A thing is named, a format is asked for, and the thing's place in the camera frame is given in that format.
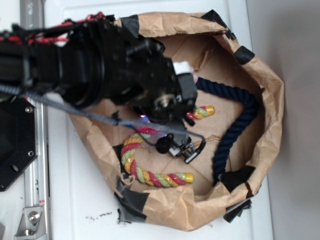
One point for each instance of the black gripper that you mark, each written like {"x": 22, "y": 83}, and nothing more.
{"x": 138, "y": 74}

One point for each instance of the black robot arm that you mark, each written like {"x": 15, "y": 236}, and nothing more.
{"x": 93, "y": 59}

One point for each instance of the brown paper bag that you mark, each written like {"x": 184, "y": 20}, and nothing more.
{"x": 243, "y": 137}

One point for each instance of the white plastic bin lid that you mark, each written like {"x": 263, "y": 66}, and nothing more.
{"x": 81, "y": 203}

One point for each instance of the black octagonal mount plate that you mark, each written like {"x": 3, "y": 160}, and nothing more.
{"x": 17, "y": 140}

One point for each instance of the aluminium extrusion rail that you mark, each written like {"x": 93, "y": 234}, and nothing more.
{"x": 35, "y": 223}

